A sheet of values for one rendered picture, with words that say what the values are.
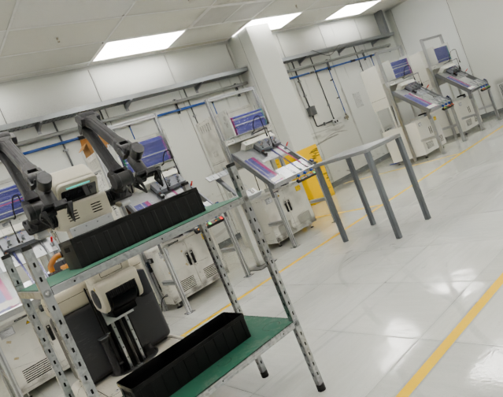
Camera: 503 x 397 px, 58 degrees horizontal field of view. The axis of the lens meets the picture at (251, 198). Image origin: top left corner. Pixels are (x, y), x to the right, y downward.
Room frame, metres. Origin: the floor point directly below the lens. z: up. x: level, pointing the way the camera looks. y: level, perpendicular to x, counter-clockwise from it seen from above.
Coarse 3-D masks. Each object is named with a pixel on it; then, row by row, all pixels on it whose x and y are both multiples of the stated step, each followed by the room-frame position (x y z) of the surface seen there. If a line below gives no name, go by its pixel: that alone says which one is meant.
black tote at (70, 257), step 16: (192, 192) 1.95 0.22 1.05; (144, 208) 1.99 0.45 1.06; (160, 208) 1.85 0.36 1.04; (176, 208) 1.89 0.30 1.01; (192, 208) 1.94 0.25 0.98; (112, 224) 1.73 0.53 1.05; (128, 224) 1.76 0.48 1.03; (144, 224) 1.80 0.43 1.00; (160, 224) 1.84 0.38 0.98; (80, 240) 1.65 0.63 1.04; (96, 240) 1.68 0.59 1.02; (112, 240) 1.71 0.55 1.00; (128, 240) 1.75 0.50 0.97; (64, 256) 1.76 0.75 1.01; (80, 256) 1.63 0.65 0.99; (96, 256) 1.66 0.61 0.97
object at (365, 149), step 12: (372, 144) 3.87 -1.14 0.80; (336, 156) 4.21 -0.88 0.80; (348, 156) 3.88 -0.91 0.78; (408, 156) 3.92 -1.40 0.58; (372, 168) 3.69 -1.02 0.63; (408, 168) 3.91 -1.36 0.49; (324, 180) 4.27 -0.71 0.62; (324, 192) 4.28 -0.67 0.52; (360, 192) 4.48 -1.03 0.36; (384, 192) 3.70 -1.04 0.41; (420, 192) 3.91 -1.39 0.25; (384, 204) 3.71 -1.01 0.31; (420, 204) 3.92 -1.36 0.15; (336, 216) 4.26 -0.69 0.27; (372, 216) 4.48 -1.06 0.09; (396, 228) 3.69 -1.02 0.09; (348, 240) 4.28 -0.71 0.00
